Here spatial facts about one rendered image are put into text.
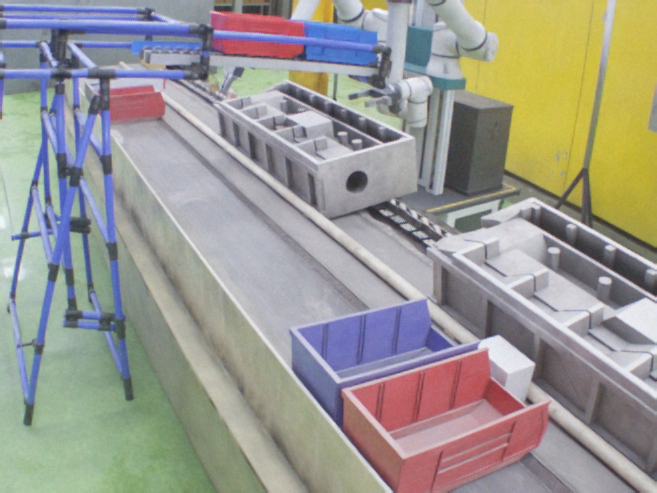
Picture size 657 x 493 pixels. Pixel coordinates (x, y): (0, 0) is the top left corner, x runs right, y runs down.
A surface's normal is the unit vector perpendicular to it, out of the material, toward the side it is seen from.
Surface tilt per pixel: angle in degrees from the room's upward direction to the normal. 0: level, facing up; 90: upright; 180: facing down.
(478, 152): 90
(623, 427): 100
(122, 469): 0
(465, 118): 90
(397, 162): 90
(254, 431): 0
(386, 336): 88
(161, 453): 0
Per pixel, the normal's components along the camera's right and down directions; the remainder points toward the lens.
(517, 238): -0.08, -0.86
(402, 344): 0.48, 0.39
